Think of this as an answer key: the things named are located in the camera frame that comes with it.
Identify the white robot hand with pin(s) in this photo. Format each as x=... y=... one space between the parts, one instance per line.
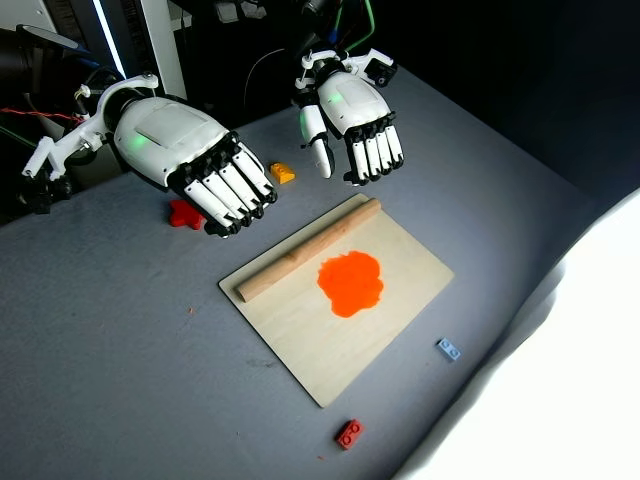
x=165 y=132
x=352 y=102

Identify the wooden rolling pin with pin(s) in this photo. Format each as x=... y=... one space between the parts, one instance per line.
x=310 y=250

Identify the red cross-shaped block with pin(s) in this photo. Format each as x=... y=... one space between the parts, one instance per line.
x=182 y=214

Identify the yellow toy brick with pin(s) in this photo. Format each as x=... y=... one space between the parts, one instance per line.
x=281 y=173

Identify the orange play dough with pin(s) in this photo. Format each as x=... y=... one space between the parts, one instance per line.
x=350 y=282

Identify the grey table cloth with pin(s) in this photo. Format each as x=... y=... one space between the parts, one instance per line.
x=125 y=325

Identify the light wooden board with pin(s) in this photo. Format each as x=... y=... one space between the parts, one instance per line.
x=310 y=345

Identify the light blue toy brick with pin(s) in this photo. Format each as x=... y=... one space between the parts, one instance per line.
x=449 y=349

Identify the red toy brick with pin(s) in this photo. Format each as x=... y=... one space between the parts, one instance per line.
x=350 y=434

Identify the white frame post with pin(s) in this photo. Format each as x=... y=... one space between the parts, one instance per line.
x=162 y=45

